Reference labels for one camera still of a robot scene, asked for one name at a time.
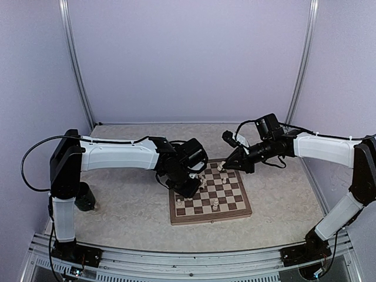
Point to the aluminium front rail frame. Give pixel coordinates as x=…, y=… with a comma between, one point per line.
x=264, y=264

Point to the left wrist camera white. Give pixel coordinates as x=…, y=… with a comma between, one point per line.
x=196, y=170

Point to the black ribbed cup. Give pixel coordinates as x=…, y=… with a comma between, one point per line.
x=86, y=199

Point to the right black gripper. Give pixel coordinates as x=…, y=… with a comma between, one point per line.
x=243, y=163

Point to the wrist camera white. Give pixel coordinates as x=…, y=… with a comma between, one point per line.
x=236, y=140
x=196, y=170

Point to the wooden chess board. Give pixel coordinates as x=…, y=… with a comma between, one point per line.
x=233, y=200

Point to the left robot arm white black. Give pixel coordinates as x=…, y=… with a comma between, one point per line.
x=180, y=162

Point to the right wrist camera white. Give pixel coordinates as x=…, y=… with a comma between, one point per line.
x=236, y=140

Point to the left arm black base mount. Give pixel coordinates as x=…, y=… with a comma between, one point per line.
x=77, y=254

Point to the white chess king piece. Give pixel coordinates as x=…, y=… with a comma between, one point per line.
x=215, y=205

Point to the right aluminium corner post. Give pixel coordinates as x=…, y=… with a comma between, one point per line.
x=308, y=40

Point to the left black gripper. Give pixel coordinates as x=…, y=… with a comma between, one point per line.
x=187, y=193

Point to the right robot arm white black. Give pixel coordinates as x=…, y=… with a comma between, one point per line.
x=280, y=140

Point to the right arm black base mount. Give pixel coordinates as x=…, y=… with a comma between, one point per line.
x=301, y=254

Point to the white chess piece pile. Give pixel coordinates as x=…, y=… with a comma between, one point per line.
x=203, y=182

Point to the aluminium corner post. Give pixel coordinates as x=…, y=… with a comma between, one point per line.
x=67, y=25
x=308, y=40

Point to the left aluminium corner post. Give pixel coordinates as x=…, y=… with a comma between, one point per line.
x=67, y=25

